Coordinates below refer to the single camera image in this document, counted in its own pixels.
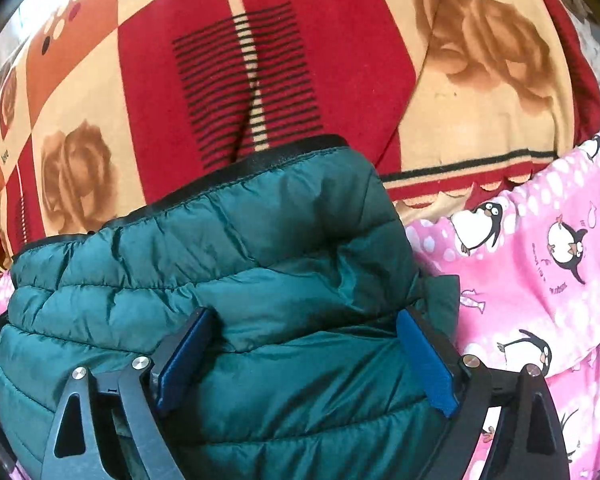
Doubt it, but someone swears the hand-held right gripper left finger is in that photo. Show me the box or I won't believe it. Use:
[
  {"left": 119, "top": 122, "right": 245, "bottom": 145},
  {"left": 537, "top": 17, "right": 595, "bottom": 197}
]
[{"left": 40, "top": 306, "right": 217, "bottom": 480}]

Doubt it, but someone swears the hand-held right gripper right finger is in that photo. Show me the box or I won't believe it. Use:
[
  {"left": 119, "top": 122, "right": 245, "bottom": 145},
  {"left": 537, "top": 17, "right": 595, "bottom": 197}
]
[{"left": 396, "top": 308, "right": 572, "bottom": 480}]

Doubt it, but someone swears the teal quilted puffer jacket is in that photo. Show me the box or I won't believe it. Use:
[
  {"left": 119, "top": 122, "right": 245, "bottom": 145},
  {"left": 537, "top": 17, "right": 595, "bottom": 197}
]
[{"left": 0, "top": 134, "right": 463, "bottom": 480}]

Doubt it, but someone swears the pink penguin printed blanket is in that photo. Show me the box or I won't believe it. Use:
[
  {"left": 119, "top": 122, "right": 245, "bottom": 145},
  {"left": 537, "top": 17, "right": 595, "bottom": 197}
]
[{"left": 0, "top": 122, "right": 600, "bottom": 480}]

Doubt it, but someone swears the red floral printed blanket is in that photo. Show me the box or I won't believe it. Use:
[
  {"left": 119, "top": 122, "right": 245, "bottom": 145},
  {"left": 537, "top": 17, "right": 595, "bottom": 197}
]
[{"left": 0, "top": 0, "right": 600, "bottom": 281}]

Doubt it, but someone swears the grey white cloth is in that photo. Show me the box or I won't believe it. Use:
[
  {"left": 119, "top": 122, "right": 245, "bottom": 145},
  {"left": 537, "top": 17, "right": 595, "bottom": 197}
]
[{"left": 562, "top": 0, "right": 600, "bottom": 128}]

